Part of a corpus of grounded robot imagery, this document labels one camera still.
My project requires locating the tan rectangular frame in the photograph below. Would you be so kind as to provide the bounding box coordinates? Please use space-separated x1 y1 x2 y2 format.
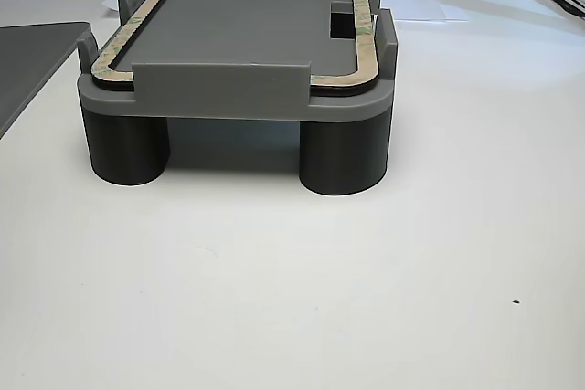
90 0 379 98

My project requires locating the grey holder platform with legs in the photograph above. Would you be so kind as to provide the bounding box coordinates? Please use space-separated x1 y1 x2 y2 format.
76 0 399 197

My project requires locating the flat grey tray plate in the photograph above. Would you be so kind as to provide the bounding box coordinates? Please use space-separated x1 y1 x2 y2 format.
0 20 92 139

